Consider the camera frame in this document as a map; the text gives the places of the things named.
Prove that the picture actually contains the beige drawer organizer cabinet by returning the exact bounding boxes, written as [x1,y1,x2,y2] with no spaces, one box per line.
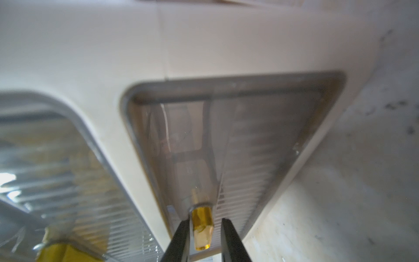
[1,1,379,262]

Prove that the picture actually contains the grey translucent drawer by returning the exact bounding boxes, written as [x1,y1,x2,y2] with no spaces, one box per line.
[121,71,346,250]
[1,93,163,262]

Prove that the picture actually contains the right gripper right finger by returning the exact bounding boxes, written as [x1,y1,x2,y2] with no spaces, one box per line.
[221,218,252,262]

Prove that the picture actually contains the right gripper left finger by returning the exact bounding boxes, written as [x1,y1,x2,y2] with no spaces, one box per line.
[160,219,190,262]

